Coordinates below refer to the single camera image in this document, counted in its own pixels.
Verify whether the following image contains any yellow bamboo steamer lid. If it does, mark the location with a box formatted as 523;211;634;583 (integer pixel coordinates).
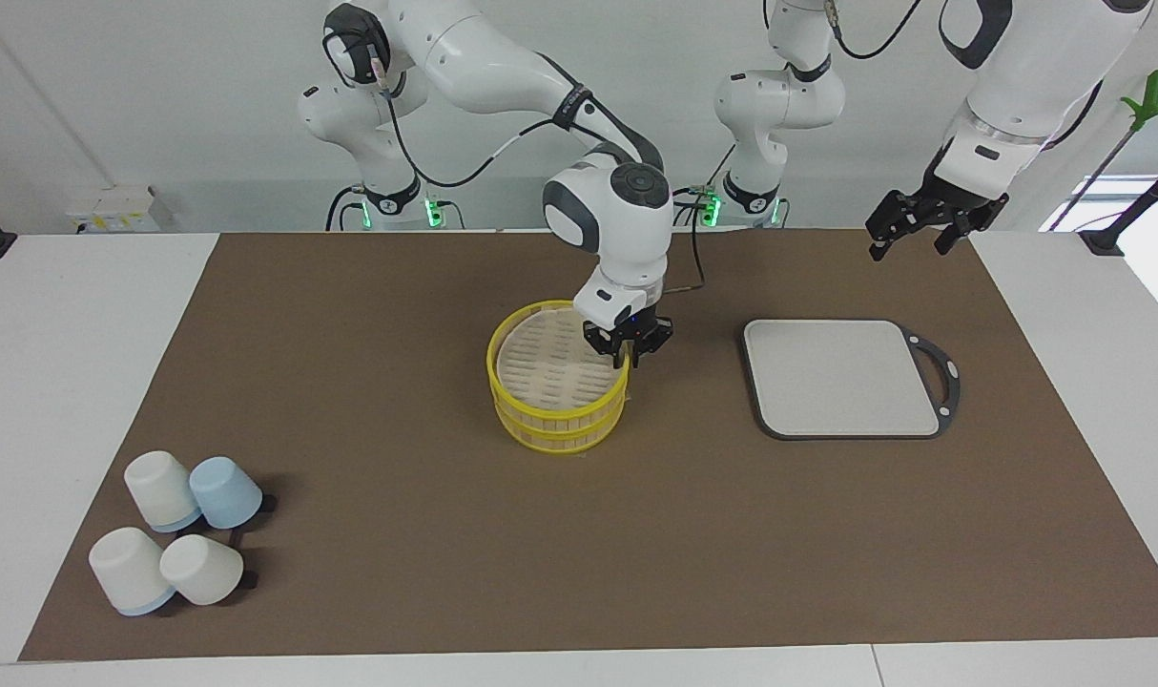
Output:
486;300;631;427

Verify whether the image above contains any white cup blue rim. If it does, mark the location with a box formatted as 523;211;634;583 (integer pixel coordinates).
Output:
124;450;203;533
89;527;177;617

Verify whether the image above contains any plain white cup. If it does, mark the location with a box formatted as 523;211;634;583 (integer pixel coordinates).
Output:
159;533;246;607

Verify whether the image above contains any black right base cable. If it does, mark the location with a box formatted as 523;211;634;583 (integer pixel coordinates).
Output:
325;185;366;232

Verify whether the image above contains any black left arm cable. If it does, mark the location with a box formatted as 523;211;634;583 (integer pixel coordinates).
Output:
830;0;924;60

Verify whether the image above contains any white wall socket box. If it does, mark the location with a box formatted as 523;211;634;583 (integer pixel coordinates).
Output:
68;185;176;236

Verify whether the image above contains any light blue cup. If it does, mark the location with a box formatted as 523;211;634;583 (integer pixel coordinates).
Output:
189;456;264;531

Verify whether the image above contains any green tipped pole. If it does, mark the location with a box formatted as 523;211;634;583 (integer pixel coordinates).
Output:
1046;69;1158;233

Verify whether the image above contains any brown table mat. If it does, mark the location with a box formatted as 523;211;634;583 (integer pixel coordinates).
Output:
18;229;1158;662

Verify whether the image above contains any black left base cable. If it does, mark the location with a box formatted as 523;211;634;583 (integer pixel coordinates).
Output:
672;143;738;230

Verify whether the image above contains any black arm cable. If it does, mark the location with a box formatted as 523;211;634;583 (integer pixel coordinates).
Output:
374;57;709;292
830;0;924;60

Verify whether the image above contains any yellow bamboo steamer basket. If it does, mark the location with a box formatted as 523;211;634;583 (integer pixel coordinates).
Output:
493;386;630;456

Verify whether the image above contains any black base cable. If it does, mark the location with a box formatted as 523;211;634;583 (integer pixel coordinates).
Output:
672;143;738;230
325;185;366;232

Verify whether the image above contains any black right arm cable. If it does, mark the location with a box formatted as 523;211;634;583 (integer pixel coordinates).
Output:
374;57;709;292

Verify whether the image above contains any grey cutting board black rim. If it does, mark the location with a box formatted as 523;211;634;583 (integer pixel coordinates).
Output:
737;318;962;442

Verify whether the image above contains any black clamp stand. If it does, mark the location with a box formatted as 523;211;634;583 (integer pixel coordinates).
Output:
1078;153;1158;258

